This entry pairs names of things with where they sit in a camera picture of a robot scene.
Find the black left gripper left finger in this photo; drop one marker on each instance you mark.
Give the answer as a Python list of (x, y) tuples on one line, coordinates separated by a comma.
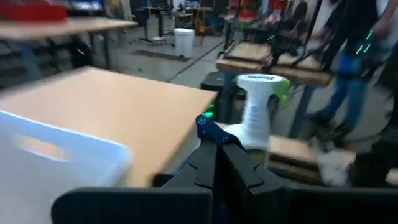
[(140, 205)]

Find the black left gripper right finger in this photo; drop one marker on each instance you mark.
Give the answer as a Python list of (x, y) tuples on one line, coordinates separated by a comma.
[(311, 207)]

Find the navy dotted garment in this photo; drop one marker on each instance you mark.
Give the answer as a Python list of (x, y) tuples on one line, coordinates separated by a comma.
[(211, 132)]

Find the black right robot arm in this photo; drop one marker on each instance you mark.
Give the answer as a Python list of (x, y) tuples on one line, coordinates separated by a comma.
[(373, 165)]

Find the black neighbouring robot arm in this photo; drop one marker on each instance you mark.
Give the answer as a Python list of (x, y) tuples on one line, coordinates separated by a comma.
[(284, 45)]

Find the white plastic laundry basket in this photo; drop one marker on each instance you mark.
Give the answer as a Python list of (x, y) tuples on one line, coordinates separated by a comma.
[(46, 174)]

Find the tan wooden desk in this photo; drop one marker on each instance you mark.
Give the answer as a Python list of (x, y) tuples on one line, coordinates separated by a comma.
[(124, 109)]

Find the white spray bottle green trigger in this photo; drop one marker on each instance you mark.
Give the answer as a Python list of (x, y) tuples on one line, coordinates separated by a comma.
[(256, 118)]

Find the person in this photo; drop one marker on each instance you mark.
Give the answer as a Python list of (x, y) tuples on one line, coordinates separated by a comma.
[(351, 62)]

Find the wooden table blue legs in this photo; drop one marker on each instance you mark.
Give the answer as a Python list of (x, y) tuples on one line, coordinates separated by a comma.
[(248, 53)]

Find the white cylindrical trash bin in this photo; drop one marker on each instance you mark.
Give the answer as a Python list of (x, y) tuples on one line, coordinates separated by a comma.
[(184, 42)]

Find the light wooden desk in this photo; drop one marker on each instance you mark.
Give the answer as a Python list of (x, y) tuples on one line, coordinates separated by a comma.
[(62, 26)]

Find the red storage box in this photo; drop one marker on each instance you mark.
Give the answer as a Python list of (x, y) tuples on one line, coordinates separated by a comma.
[(31, 11)]

